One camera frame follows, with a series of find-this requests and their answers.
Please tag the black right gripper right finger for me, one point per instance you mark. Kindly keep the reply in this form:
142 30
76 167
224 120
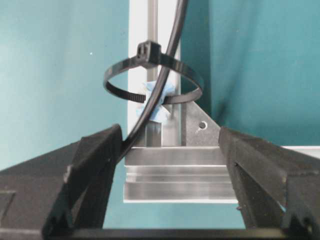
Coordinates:
275 187

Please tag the long aluminium frame rail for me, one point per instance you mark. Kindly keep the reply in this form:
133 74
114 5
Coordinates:
153 20

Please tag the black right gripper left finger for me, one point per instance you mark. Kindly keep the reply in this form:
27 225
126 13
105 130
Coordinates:
63 194

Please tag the short aluminium cross rail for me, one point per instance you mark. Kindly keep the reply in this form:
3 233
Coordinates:
183 174

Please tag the aluminium corner bracket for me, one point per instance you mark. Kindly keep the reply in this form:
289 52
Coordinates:
198 129

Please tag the black zip tie loop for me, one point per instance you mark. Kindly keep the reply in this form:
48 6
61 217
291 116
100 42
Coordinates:
149 56

